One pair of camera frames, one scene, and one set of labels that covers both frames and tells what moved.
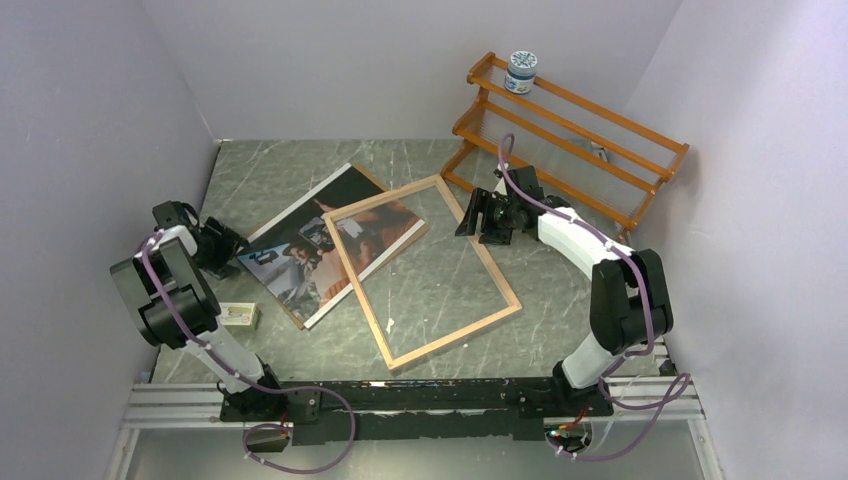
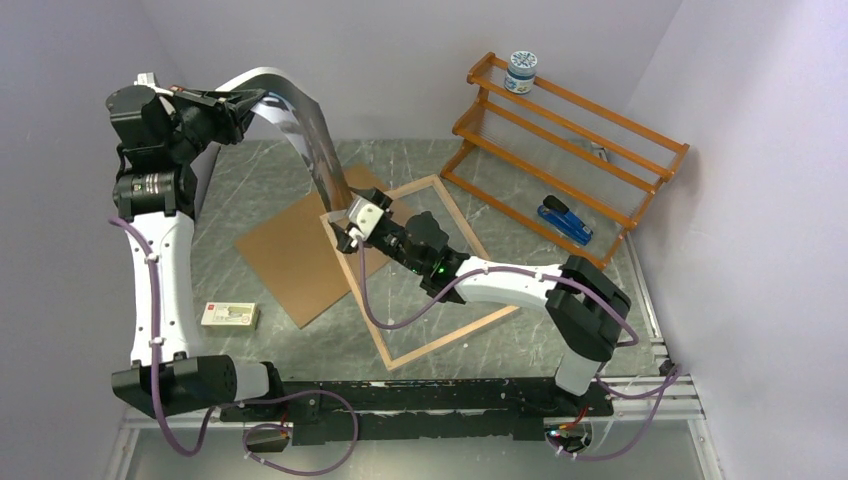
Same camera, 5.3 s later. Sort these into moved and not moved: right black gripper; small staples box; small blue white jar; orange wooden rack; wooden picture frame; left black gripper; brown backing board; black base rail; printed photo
Moved: left black gripper; right black gripper; printed photo
Not moved: brown backing board; small blue white jar; black base rail; orange wooden rack; small staples box; wooden picture frame
